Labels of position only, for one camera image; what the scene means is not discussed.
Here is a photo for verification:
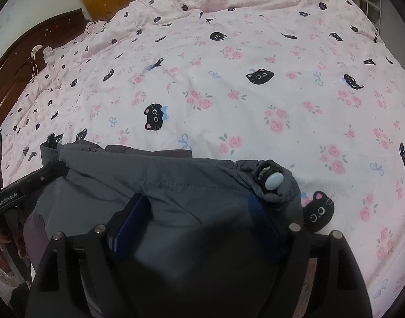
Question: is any white wire rack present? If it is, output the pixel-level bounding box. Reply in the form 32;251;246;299
361;0;382;29

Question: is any dark wooden headboard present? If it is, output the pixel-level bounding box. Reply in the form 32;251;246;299
0;9;88;125

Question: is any grey garment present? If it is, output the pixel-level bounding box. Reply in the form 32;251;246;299
24;142;302;317

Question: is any pink cat print duvet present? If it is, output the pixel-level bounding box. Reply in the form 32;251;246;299
1;0;405;317

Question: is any white charger cable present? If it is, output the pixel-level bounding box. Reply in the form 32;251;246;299
29;44;45;81

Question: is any white drawstring toggle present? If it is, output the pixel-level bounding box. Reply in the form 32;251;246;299
258;165;284;191

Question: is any person's hand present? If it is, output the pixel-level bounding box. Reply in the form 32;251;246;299
0;229;27;260

